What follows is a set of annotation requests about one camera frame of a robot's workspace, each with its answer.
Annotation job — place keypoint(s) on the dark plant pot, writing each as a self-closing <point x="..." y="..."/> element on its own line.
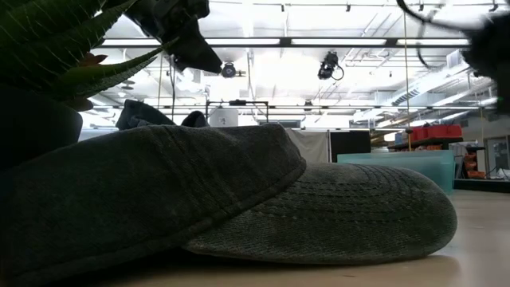
<point x="36" y="131"/>

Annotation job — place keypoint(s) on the red storage bin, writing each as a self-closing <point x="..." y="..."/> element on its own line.
<point x="436" y="131"/>

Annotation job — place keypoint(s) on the grey-green denim cap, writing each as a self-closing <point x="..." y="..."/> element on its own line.
<point x="167" y="191"/>

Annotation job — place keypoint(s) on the grey fabric panel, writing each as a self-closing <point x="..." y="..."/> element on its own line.
<point x="311" y="145"/>

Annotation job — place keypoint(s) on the thin vertical pole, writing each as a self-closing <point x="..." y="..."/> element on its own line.
<point x="406" y="71"/>

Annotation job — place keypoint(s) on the translucent teal plastic bin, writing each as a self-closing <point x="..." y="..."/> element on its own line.
<point x="414" y="167"/>

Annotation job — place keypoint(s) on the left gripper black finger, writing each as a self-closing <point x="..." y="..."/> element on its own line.
<point x="197" y="49"/>

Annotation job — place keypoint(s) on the white box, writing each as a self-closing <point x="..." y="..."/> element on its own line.
<point x="223" y="118"/>

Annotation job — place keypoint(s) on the black monitor screen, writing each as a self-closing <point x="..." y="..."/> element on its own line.
<point x="350" y="145"/>

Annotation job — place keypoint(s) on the spiky green aloe plant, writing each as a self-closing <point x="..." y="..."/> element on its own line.
<point x="52" y="48"/>

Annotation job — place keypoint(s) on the thin black frame rail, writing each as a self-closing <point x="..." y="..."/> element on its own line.
<point x="318" y="107"/>

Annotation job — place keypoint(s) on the black round overhead camera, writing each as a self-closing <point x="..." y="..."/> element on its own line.
<point x="228" y="70"/>

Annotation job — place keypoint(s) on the blue denim cap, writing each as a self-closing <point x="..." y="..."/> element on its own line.
<point x="139" y="115"/>

